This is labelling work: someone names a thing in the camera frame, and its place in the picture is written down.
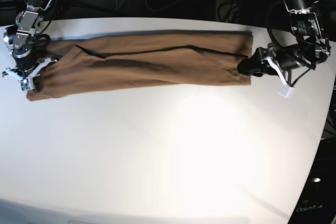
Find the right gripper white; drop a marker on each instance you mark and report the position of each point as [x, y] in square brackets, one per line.
[33, 72]

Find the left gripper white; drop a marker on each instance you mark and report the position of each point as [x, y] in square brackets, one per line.
[254, 66]

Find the brown T-shirt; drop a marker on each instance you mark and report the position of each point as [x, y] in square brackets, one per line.
[139, 60]

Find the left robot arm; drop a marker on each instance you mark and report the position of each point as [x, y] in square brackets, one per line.
[312, 47]

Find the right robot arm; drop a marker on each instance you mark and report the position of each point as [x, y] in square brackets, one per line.
[24, 40]

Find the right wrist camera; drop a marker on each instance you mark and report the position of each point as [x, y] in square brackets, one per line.
[26, 84]

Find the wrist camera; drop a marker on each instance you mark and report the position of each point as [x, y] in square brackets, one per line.
[286, 91]
[26, 84]

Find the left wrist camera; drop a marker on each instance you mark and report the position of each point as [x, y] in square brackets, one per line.
[286, 91]

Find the black OpenArm base plate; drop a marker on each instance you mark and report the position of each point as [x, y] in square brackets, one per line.
[317, 200]

